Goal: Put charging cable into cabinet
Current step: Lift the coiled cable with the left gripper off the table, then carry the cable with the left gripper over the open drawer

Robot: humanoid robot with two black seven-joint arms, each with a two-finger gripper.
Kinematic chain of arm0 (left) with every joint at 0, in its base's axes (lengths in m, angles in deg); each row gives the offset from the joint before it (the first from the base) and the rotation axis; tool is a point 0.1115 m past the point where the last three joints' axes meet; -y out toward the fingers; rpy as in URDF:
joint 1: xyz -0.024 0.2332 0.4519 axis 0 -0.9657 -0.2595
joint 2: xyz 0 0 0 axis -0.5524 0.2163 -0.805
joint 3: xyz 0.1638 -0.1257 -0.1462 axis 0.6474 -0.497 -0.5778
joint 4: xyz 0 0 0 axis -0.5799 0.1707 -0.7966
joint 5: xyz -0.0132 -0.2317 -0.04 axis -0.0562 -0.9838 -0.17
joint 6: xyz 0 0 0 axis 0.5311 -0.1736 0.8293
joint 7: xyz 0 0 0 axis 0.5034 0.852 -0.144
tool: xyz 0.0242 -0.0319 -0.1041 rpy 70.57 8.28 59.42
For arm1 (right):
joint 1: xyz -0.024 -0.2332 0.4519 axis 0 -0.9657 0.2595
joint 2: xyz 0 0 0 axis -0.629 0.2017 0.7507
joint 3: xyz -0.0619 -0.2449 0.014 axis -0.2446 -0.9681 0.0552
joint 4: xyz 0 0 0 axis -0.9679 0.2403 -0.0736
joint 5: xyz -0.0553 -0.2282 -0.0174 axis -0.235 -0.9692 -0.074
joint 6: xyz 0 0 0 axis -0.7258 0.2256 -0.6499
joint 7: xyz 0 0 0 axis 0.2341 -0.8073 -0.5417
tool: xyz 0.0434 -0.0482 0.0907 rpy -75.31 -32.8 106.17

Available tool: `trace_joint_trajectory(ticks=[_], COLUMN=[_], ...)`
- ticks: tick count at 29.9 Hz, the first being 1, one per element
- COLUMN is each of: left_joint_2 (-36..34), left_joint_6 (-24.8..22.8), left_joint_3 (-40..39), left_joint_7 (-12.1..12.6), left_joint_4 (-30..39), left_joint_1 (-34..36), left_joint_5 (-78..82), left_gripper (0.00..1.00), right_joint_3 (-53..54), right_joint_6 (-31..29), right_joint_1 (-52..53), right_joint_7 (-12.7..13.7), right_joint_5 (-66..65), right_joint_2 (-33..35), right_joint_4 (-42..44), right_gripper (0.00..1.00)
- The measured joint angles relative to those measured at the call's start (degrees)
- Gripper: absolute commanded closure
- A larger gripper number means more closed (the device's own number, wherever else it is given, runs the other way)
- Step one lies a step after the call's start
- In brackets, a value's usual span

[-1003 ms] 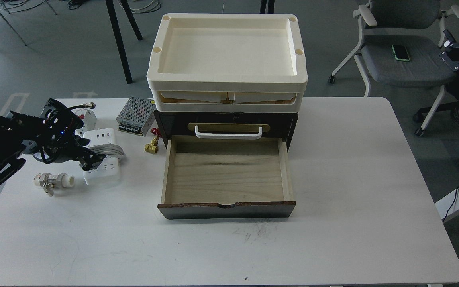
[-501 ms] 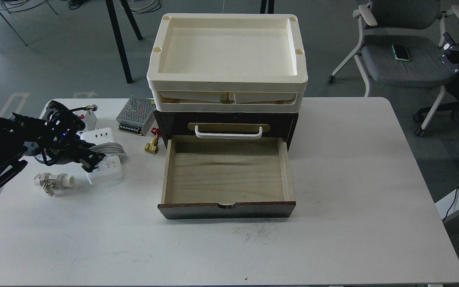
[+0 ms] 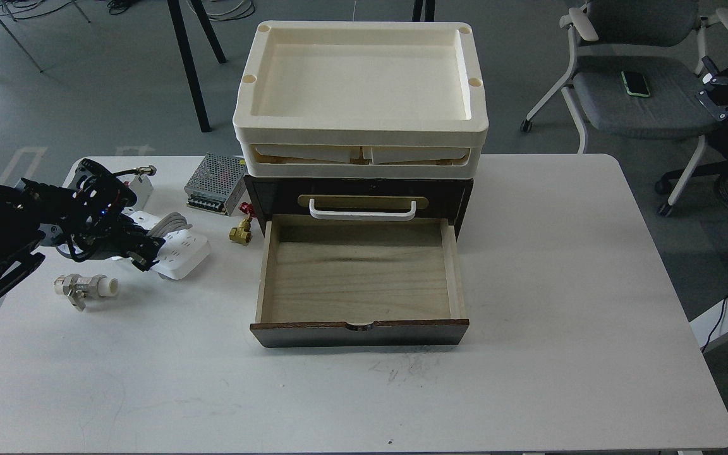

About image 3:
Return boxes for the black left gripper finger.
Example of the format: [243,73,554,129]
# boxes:
[125,235,165,272]

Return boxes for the brass valve red handle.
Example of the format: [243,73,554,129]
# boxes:
[228,202,257,246]

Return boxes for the red white circuit breaker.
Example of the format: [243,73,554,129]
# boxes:
[126,174,153,211]

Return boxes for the silver valve white ends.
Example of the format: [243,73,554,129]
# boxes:
[53,274,119,312]

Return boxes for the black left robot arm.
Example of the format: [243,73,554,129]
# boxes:
[0,159,165,297]

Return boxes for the open wooden drawer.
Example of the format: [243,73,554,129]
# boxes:
[250,215,469,348]

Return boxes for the white power strip with cable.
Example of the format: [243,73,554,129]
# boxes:
[130,211,211,280]

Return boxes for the metal mesh power supply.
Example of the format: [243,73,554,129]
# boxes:
[184,153,246,215]

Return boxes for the white drawer handle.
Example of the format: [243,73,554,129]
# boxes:
[308,198,417,222]

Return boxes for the cream plastic tray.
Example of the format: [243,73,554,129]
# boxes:
[233,21,488,179]

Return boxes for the green case smartphone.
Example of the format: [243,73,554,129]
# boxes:
[621,70,651,98]

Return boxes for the black table legs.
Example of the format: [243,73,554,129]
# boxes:
[167,0,228,133]

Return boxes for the grey office chair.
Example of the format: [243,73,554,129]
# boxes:
[520,0,728,154]

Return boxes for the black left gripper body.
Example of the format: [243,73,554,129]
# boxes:
[55,159,150,262]

